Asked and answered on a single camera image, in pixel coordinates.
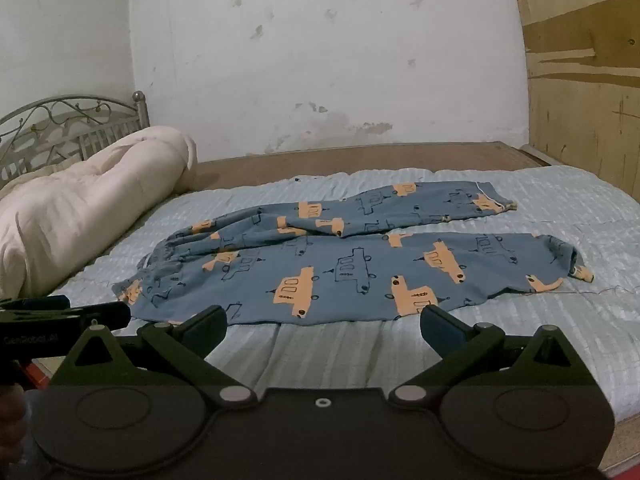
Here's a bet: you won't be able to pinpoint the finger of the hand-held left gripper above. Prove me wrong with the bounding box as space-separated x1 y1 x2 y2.
0 302 132 332
0 296 71 312

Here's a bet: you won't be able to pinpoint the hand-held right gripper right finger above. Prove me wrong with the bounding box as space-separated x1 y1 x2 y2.
387 304 594 409

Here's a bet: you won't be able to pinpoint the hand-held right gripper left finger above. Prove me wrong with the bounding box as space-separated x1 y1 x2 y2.
50 305 257 409

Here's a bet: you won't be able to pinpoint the blue pants with orange print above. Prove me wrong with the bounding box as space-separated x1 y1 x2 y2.
111 180 596 327

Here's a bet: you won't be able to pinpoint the red object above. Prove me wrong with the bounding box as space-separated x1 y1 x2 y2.
19 359 57 391

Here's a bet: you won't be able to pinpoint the beige rolled comforter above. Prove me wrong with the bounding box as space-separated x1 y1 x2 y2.
0 126 198 299

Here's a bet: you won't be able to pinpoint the grey metal headboard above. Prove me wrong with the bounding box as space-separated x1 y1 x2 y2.
0 91 151 192

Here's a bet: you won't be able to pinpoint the plywood board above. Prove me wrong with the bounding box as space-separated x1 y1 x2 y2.
507 0 640 197

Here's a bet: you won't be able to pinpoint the brown wooden bed frame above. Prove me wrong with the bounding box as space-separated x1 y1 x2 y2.
195 141 557 194

